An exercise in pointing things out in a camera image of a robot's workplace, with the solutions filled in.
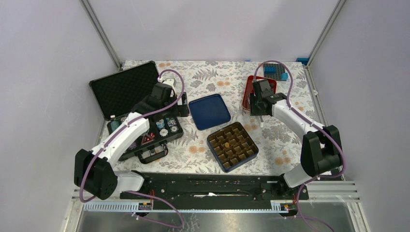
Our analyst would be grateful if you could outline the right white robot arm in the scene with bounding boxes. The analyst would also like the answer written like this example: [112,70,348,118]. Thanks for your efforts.
[249,79,343,199]

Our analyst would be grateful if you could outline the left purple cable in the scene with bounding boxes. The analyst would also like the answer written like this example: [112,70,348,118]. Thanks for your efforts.
[79,69,186,230]

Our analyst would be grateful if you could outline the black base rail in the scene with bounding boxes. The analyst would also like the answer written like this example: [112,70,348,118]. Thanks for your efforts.
[140,173,299,210]

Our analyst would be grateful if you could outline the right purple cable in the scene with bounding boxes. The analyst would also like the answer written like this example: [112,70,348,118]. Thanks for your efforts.
[253,60,347,232]

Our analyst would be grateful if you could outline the black poker chip case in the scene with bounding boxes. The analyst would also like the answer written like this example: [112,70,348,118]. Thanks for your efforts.
[89,61,183,164]

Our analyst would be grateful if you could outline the red square tray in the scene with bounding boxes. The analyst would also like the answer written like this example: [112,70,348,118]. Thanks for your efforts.
[242,75,277,111]

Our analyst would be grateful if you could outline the purple cable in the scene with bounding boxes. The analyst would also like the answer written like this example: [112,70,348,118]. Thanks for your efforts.
[79,69,186,230]
[253,60,347,232]

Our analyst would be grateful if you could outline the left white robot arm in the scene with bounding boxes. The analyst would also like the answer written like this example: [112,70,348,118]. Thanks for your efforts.
[74,78,187,203]

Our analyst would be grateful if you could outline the grey lego baseplate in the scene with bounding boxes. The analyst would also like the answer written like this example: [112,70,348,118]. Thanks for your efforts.
[263,63,286,81]

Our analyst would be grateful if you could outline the floral tablecloth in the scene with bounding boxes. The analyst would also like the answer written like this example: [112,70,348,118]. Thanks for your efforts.
[105,60,327,176]

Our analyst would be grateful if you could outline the blue lego brick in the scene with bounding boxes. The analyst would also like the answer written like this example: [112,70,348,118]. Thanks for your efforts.
[280,72,289,81]

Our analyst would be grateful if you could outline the blue tin lid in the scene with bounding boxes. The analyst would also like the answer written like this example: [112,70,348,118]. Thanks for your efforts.
[188,94,231,131]

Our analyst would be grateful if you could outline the red triangle card box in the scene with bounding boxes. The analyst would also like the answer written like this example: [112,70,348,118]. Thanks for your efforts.
[141,134,155,145]

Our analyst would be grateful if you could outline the blue corner bracket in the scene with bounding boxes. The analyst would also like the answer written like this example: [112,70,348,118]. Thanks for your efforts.
[296,58,309,66]

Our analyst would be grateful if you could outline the blue chocolate tin box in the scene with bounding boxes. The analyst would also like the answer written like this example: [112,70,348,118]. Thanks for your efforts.
[206,122,259,173]

